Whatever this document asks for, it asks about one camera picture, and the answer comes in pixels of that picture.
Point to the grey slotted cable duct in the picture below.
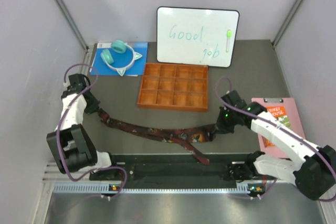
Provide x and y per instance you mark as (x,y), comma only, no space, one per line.
(105,188)

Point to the teal cat-ear headphones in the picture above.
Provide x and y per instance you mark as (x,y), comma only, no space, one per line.
(121,58)

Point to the blue folder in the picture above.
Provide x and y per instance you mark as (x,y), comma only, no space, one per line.
(101,69)

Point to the green whiteboard marker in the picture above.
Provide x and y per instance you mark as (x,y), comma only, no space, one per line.
(229,34)

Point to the orange wooden compartment tray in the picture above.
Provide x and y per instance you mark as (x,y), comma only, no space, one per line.
(177,87)

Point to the red patterned necktie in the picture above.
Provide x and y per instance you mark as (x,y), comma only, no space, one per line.
(183,137)

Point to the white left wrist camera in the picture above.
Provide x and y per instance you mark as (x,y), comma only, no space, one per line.
(71,89)

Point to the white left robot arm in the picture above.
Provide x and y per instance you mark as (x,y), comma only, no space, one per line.
(78,150)

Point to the white dry-erase board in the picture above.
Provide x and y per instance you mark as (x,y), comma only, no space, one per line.
(195,36)

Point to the pink clipboard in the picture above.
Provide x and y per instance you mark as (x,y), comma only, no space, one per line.
(294,118)

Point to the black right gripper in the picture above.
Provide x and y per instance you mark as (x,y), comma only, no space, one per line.
(220,126)

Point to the orange treehouse book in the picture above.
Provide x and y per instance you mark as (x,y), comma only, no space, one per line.
(279,112)

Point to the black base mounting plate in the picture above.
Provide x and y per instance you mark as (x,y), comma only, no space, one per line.
(223,166)

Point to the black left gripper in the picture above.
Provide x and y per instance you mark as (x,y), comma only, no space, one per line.
(92,109)

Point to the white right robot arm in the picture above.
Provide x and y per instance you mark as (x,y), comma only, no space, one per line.
(309,167)

